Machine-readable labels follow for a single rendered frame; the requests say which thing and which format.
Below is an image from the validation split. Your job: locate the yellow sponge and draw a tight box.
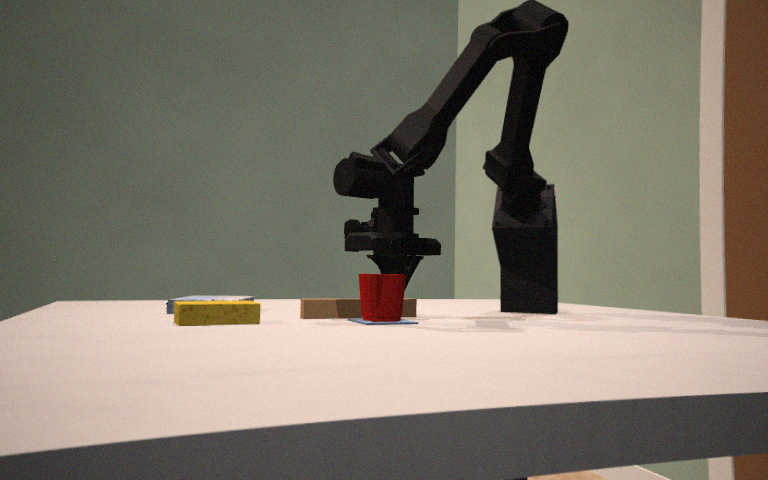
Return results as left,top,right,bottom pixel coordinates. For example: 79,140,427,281
174,301,261,326

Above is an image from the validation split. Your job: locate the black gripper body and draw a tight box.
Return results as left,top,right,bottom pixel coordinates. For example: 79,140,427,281
345,199,441,256

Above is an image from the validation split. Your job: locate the red cup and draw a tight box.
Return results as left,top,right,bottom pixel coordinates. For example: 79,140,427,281
359,274,406,322

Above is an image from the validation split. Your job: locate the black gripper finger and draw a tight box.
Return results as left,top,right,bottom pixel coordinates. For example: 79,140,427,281
367,254,406,274
402,256,424,289

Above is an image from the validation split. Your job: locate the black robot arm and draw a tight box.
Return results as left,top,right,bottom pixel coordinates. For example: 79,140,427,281
333,0,569,223

